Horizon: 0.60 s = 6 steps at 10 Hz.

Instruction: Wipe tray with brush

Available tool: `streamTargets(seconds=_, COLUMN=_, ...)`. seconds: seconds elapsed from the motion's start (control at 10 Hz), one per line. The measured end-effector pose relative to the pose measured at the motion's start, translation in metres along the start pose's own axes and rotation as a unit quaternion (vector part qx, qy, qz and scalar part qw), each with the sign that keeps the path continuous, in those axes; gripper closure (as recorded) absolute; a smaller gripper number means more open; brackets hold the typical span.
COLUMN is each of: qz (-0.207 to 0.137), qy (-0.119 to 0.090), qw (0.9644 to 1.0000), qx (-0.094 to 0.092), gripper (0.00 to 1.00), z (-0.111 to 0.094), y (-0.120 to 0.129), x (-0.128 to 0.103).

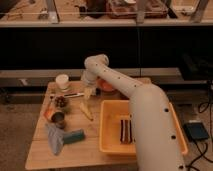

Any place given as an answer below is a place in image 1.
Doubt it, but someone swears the black pedal box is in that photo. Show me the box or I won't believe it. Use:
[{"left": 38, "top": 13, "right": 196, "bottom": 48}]
[{"left": 183, "top": 122, "right": 209, "bottom": 141}]

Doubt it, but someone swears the wooden table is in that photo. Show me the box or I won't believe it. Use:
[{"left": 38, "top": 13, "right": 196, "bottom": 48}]
[{"left": 25, "top": 82, "right": 136, "bottom": 170}]

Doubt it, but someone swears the white cup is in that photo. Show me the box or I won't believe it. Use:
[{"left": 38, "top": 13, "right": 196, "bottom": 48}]
[{"left": 55, "top": 74, "right": 69, "bottom": 92}]

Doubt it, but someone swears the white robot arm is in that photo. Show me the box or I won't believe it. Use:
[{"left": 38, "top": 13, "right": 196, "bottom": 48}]
[{"left": 82, "top": 54, "right": 186, "bottom": 171}]

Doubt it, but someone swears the grey cloth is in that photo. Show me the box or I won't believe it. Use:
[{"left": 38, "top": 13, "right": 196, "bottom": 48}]
[{"left": 45, "top": 123, "right": 64, "bottom": 155}]

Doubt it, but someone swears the yellow plastic tray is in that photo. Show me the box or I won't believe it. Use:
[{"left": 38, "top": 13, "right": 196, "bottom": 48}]
[{"left": 99, "top": 100, "right": 188, "bottom": 156}]

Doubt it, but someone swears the orange bowl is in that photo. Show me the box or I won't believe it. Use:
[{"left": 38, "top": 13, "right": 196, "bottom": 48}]
[{"left": 97, "top": 78, "right": 115, "bottom": 92}]

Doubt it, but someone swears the orange tin can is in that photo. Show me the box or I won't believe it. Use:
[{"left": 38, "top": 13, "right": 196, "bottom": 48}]
[{"left": 44, "top": 108, "right": 66, "bottom": 129}]

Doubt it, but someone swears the teal sponge block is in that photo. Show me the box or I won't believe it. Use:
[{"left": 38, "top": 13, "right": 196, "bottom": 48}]
[{"left": 63, "top": 129, "right": 85, "bottom": 144}]

